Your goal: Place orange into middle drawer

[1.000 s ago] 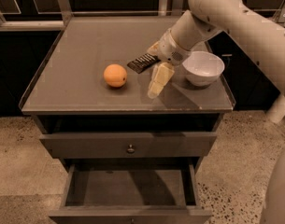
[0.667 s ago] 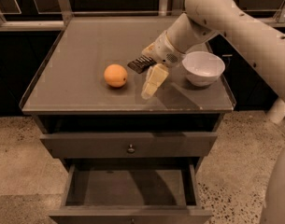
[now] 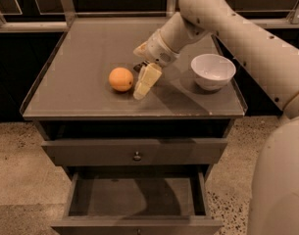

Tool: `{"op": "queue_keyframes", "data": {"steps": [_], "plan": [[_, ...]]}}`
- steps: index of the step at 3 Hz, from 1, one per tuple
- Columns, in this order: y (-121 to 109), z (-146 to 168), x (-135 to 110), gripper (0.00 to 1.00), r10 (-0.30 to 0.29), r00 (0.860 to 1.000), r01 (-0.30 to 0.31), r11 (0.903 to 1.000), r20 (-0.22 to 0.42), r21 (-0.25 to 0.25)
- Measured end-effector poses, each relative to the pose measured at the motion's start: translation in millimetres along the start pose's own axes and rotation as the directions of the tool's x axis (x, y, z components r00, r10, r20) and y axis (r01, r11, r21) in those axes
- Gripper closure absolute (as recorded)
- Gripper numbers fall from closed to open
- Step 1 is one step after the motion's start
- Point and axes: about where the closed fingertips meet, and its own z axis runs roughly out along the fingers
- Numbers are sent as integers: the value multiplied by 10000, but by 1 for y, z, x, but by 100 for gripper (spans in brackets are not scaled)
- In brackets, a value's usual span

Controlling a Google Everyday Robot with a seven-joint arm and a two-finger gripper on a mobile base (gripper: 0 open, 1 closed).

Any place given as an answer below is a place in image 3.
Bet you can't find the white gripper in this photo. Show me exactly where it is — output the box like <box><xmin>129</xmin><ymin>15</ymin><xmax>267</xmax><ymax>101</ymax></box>
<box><xmin>133</xmin><ymin>29</ymin><xmax>179</xmax><ymax>100</ymax></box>

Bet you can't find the orange fruit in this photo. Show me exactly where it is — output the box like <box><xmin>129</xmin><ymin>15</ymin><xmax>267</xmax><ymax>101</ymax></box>
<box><xmin>108</xmin><ymin>68</ymin><xmax>133</xmax><ymax>92</ymax></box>

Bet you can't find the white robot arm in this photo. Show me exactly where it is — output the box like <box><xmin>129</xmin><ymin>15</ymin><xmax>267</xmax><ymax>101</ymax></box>
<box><xmin>134</xmin><ymin>0</ymin><xmax>299</xmax><ymax>235</ymax></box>

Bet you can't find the top grey drawer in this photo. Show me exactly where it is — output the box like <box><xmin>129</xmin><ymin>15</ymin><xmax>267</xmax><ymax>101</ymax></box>
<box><xmin>42</xmin><ymin>138</ymin><xmax>227</xmax><ymax>166</ymax></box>

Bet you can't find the round top drawer knob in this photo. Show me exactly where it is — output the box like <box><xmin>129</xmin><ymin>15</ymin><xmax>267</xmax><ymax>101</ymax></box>
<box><xmin>133</xmin><ymin>152</ymin><xmax>142</xmax><ymax>162</ymax></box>

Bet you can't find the grey drawer cabinet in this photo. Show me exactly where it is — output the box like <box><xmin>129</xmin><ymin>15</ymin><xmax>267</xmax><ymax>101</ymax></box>
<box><xmin>20</xmin><ymin>16</ymin><xmax>249</xmax><ymax>235</ymax></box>

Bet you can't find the open middle grey drawer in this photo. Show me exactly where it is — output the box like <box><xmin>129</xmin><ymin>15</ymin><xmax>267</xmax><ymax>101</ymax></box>
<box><xmin>51</xmin><ymin>173</ymin><xmax>223</xmax><ymax>235</ymax></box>

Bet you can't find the white bowl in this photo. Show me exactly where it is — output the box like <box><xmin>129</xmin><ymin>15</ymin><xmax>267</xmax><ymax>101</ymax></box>
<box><xmin>190</xmin><ymin>54</ymin><xmax>236</xmax><ymax>91</ymax></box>

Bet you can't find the metal railing frame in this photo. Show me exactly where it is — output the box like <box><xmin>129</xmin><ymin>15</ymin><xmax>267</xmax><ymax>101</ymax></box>
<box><xmin>0</xmin><ymin>0</ymin><xmax>299</xmax><ymax>34</ymax></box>

